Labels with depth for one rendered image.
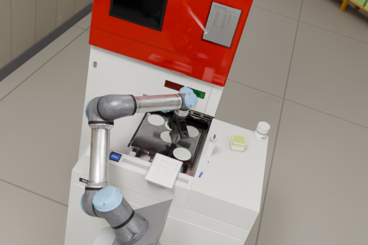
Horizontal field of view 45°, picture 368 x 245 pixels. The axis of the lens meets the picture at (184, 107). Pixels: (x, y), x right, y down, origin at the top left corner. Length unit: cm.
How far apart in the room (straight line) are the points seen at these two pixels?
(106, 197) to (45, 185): 157
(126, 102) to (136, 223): 52
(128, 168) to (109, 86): 71
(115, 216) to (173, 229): 61
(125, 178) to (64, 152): 145
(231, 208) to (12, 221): 158
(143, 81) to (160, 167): 63
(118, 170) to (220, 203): 53
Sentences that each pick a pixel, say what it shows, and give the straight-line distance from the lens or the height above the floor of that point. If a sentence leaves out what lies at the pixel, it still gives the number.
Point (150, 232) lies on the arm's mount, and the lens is 193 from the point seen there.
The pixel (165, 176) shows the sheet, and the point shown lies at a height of 97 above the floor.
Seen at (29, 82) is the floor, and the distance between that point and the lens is 438.
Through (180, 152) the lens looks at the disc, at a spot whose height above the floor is 90.
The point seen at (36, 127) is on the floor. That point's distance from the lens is 388.
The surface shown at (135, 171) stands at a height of 96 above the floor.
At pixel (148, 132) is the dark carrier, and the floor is 90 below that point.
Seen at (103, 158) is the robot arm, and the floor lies 113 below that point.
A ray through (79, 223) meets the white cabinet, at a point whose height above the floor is 43.
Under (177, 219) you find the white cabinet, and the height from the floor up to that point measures 73.
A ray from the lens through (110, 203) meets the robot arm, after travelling 187.
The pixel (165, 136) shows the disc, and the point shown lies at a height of 90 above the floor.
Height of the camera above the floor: 252
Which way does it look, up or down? 35 degrees down
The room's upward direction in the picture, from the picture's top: 16 degrees clockwise
